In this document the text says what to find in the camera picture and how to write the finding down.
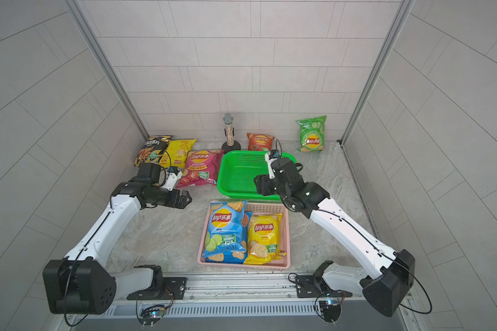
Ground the yellow chips bag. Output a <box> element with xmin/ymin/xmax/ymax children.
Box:
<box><xmin>159</xmin><ymin>139</ymin><xmax>197</xmax><ymax>168</ymax></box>
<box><xmin>244</xmin><ymin>213</ymin><xmax>284</xmax><ymax>266</ymax></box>

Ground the green cucumber chips bag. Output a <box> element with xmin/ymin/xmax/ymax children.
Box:
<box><xmin>297</xmin><ymin>116</ymin><xmax>327</xmax><ymax>153</ymax></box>

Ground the light blue chips bag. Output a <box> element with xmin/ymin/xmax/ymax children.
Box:
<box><xmin>201</xmin><ymin>201</ymin><xmax>249</xmax><ymax>264</ymax></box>

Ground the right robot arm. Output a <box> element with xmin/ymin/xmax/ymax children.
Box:
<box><xmin>254</xmin><ymin>150</ymin><xmax>416</xmax><ymax>317</ymax></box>

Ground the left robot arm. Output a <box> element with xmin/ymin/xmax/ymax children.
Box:
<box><xmin>42</xmin><ymin>164</ymin><xmax>192</xmax><ymax>315</ymax></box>

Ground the pink plastic basket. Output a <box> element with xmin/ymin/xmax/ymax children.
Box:
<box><xmin>197</xmin><ymin>201</ymin><xmax>291</xmax><ymax>270</ymax></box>

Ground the black chips bag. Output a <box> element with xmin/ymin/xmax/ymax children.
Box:
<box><xmin>134</xmin><ymin>135</ymin><xmax>173</xmax><ymax>166</ymax></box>

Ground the magenta tomato chips bag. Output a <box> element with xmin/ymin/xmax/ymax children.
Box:
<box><xmin>177</xmin><ymin>150</ymin><xmax>223</xmax><ymax>189</ymax></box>

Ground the small red chips bag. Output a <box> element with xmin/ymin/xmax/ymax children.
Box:
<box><xmin>247</xmin><ymin>132</ymin><xmax>275</xmax><ymax>152</ymax></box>

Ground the green plastic basket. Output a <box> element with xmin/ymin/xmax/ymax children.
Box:
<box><xmin>217</xmin><ymin>150</ymin><xmax>306</xmax><ymax>203</ymax></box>

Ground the microphone-like stand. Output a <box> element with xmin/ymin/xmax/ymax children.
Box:
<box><xmin>222</xmin><ymin>113</ymin><xmax>241</xmax><ymax>154</ymax></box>

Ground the left circuit board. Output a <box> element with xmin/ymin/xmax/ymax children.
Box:
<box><xmin>138</xmin><ymin>305</ymin><xmax>166</xmax><ymax>329</ymax></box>

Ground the circuit board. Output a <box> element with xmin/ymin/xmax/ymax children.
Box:
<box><xmin>317</xmin><ymin>301</ymin><xmax>342</xmax><ymax>324</ymax></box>
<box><xmin>138</xmin><ymin>305</ymin><xmax>166</xmax><ymax>329</ymax></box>

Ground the right circuit board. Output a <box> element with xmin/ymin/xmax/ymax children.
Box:
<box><xmin>317</xmin><ymin>301</ymin><xmax>342</xmax><ymax>324</ymax></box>

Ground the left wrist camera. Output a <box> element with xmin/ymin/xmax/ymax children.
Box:
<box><xmin>163</xmin><ymin>167</ymin><xmax>182</xmax><ymax>191</ymax></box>

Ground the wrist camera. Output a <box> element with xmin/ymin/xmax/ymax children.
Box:
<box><xmin>163</xmin><ymin>167</ymin><xmax>182</xmax><ymax>191</ymax></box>
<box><xmin>265</xmin><ymin>150</ymin><xmax>280</xmax><ymax>179</ymax></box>

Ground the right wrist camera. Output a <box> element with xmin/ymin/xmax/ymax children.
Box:
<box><xmin>265</xmin><ymin>150</ymin><xmax>280</xmax><ymax>179</ymax></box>

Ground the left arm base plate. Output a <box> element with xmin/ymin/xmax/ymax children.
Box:
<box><xmin>126</xmin><ymin>277</ymin><xmax>187</xmax><ymax>301</ymax></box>

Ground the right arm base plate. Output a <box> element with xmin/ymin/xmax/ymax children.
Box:
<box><xmin>288</xmin><ymin>273</ymin><xmax>353</xmax><ymax>299</ymax></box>

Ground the aluminium front rail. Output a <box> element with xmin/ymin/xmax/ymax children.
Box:
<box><xmin>87</xmin><ymin>273</ymin><xmax>374</xmax><ymax>319</ymax></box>

